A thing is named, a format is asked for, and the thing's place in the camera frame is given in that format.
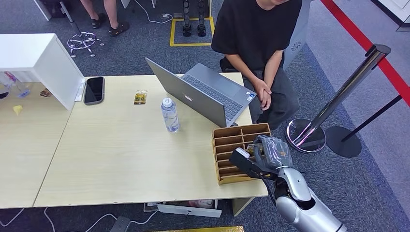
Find black chair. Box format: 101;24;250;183
219;57;236;74

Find white drawer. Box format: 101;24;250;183
157;200;222;218

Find black robot leg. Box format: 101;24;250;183
196;0;207;37

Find wooden card organiser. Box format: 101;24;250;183
212;123;272;186

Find white counter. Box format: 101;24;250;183
371;0;410;33

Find white panel with flower print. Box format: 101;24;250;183
283;0;313;70

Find black stanchion post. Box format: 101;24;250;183
325;94;403;158

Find person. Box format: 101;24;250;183
80;0;131;37
211;0;303;131

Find white power cable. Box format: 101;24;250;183
84;209;161;232
43;206;57;232
0;208;25;228
132;0;174;25

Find red barrier belt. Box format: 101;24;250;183
320;0;410;108

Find clear water bottle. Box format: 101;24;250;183
161;97;181;133

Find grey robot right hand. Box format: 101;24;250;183
253;135;293;175

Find grey laptop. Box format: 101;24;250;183
145;58;257;128

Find silver floor socket plate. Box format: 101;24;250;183
110;217;132;232

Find white-edged dark cabinet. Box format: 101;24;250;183
33;0;70;22

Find black smartphone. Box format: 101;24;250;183
83;76;106;106

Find chrome star-base stool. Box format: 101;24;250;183
59;0;105;58

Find gold hotel card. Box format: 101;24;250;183
133;90;148;106
246;144;264;158

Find white desktop cabinet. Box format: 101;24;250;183
0;33;85;111

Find clear plastic bottle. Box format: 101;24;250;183
0;72;31;99

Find pink clear plastic bag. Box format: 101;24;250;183
187;200;215;209

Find chrome stanchion post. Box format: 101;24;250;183
285;43;392;154

